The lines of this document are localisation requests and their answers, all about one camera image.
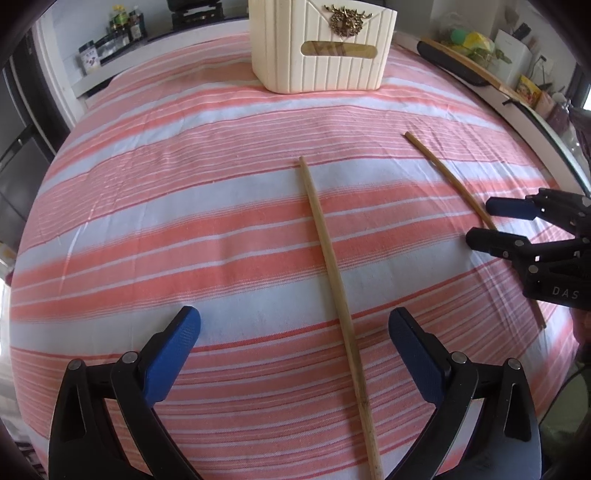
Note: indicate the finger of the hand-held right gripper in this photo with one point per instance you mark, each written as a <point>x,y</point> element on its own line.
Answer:
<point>489,242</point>
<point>508,207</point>

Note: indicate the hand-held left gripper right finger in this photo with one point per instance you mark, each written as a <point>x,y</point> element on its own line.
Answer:
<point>418,355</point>

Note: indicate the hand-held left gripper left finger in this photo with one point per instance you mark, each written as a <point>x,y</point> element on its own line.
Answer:
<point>171,355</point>

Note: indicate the wooden chopstick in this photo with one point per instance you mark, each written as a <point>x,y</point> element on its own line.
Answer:
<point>443,169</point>
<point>335,286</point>

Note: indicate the white ribbed utensil box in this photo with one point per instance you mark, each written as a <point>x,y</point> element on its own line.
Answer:
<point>323,69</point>

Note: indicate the glittery soap dispenser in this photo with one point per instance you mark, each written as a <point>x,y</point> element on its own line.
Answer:
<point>561,115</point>

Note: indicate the pink cup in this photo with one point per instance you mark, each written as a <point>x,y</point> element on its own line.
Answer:
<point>545,104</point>

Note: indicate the yellow printed cup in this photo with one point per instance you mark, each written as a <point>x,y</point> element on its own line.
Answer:
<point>528,92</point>

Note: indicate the wooden cutting board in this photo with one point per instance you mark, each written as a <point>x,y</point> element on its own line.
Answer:
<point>489,76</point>

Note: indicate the white knife holder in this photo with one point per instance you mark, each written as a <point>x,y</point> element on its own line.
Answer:
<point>510,55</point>

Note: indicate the black textured pad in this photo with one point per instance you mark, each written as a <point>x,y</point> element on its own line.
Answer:
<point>450,62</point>

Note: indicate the yellow green bag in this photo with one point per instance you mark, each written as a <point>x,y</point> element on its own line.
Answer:
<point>480,44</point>

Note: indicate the pink white striped cloth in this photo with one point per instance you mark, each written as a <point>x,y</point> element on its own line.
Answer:
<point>184,184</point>

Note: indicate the clear plastic bag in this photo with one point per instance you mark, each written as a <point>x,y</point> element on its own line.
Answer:
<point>448,27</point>

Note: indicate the grey refrigerator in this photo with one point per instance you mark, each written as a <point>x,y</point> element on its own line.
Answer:
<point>18,152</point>

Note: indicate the dark sauce bottle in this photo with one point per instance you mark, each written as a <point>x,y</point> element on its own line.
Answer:
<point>135,25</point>

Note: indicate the black gas stove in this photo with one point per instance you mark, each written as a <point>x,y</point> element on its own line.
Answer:
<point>194,16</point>

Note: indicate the green label bottle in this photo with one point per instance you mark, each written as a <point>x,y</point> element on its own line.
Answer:
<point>119,18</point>

